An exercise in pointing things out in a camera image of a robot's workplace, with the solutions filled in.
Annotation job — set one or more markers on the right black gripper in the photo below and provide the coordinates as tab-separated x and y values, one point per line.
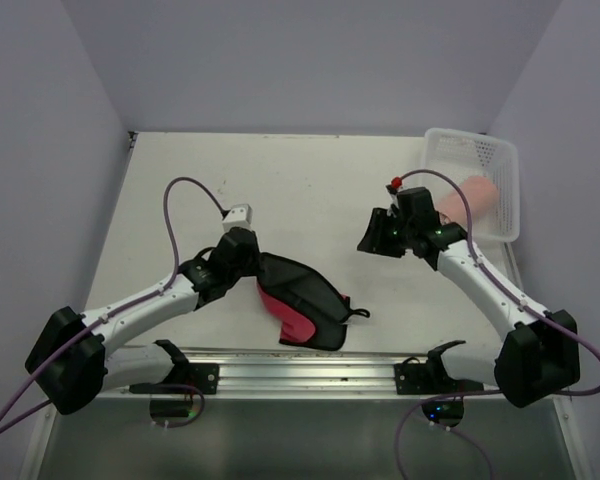
374	239

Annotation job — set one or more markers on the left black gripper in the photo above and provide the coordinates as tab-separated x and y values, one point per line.
255	265

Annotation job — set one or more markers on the pink towel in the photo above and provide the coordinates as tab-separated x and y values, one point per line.
467	200

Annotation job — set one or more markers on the black cloth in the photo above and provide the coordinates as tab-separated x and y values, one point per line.
312	312

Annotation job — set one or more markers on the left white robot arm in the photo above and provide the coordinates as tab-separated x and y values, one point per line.
80	355

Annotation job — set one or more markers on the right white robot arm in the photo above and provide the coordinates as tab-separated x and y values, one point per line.
538	355

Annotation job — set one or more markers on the white plastic basket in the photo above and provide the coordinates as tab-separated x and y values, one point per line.
487	171

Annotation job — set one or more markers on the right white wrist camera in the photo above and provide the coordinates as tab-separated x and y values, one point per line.
393	188

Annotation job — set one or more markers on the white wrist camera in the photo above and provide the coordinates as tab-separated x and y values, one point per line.
238	216
393	188

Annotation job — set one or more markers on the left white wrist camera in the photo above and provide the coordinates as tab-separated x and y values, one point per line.
238	216

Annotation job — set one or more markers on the aluminium mounting rail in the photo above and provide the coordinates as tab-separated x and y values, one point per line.
298	375

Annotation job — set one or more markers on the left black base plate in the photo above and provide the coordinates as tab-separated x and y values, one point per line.
203	376

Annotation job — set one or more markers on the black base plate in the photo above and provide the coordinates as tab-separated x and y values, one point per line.
413	377
203	376

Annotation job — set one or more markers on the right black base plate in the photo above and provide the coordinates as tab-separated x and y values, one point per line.
413	377

